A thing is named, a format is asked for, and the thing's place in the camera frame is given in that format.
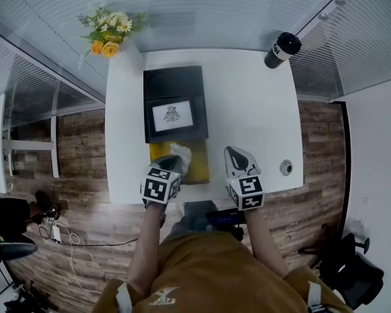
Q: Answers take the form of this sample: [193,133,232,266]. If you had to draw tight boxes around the black box with white label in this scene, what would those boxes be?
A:
[143,65,212,186]

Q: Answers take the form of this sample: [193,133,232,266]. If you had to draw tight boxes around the black floor cable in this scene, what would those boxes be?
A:
[38,224,140,248]

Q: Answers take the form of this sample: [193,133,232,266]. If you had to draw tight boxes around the person's jeans legs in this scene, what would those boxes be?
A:
[171,200,216,238]

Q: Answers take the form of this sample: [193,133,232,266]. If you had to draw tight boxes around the white vase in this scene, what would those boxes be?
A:
[108,42,143,75]

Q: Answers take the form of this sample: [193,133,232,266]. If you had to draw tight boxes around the black waist device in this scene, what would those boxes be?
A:
[205,208,248,241]

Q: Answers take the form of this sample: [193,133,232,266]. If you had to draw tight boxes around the person's right forearm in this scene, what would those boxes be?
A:
[243,207,290,278]

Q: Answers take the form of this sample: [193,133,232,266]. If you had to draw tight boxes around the yellow and white flower bouquet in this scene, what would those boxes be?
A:
[76,6,148,61]

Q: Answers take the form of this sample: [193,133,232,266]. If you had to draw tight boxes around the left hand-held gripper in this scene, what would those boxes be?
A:
[139,155,184,209]

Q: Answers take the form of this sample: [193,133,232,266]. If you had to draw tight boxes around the round table cable grommet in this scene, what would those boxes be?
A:
[278,158,295,177]

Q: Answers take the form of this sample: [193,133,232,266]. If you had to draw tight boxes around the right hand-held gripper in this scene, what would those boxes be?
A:
[224,145,267,212]

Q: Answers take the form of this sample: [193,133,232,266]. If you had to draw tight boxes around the person's left forearm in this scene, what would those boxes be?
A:
[127,203,167,301]

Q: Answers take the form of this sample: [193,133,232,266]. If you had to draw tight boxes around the white floor cable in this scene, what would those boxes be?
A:
[59,222,102,295]

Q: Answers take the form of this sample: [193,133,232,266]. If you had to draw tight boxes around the black office chair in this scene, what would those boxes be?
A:
[297,222,386,310]

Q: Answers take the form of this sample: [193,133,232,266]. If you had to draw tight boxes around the white shoulder strap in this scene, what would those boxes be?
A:
[307,280,324,313]
[116,282,134,313]

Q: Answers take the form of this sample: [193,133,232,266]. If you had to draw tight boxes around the black drinking bottle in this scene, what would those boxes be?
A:
[263,31,303,70]

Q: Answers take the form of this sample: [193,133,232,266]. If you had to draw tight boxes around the person's brown shirt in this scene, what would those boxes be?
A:
[98,231,356,313]

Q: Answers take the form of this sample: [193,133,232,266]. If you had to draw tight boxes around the white table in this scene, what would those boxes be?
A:
[105,48,304,205]

